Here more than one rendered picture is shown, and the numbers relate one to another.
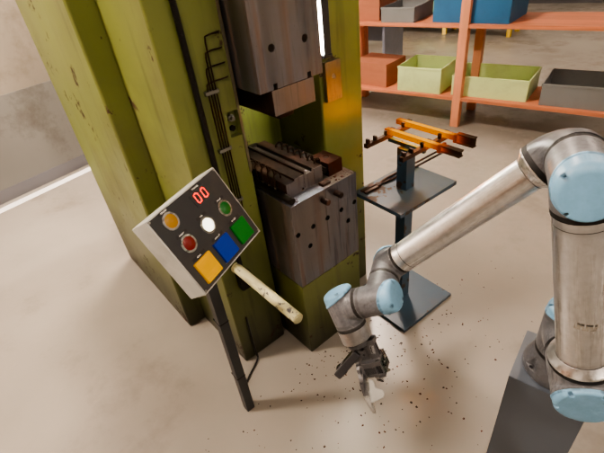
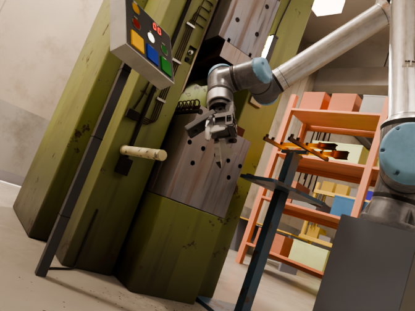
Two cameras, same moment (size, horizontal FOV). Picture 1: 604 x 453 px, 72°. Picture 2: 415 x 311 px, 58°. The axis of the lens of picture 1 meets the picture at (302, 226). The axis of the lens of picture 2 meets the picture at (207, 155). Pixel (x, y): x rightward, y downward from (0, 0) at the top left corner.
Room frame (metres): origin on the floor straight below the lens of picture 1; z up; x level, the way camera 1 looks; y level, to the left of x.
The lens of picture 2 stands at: (-0.41, -0.24, 0.46)
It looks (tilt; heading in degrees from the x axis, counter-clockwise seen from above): 8 degrees up; 5
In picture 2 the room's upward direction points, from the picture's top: 20 degrees clockwise
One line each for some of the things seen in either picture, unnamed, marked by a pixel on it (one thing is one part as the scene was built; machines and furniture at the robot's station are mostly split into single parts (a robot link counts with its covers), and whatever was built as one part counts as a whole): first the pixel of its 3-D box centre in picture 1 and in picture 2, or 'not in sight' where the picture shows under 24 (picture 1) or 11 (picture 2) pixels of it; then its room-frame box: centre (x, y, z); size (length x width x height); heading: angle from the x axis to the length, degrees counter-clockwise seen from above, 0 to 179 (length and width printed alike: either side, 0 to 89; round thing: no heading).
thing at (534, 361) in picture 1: (559, 357); (394, 215); (0.77, -0.74, 0.65); 0.19 x 0.19 x 0.10
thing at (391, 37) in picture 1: (358, 42); (265, 244); (6.75, -1.22, 0.32); 1.23 x 0.62 x 0.65; 48
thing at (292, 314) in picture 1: (264, 291); (141, 152); (1.28, 0.19, 0.62); 0.44 x 0.05 x 0.05; 36
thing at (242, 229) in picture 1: (241, 230); (165, 66); (1.18, 0.21, 1.01); 0.07 x 0.05 x 0.07; 151
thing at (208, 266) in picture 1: (208, 267); (136, 42); (1.01, 0.30, 1.01); 0.07 x 0.05 x 0.07; 151
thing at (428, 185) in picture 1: (404, 188); (281, 189); (1.75, -0.53, 0.74); 0.40 x 0.30 x 0.02; 124
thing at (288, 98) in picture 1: (262, 87); (215, 62); (1.72, 0.09, 1.32); 0.42 x 0.20 x 0.10; 36
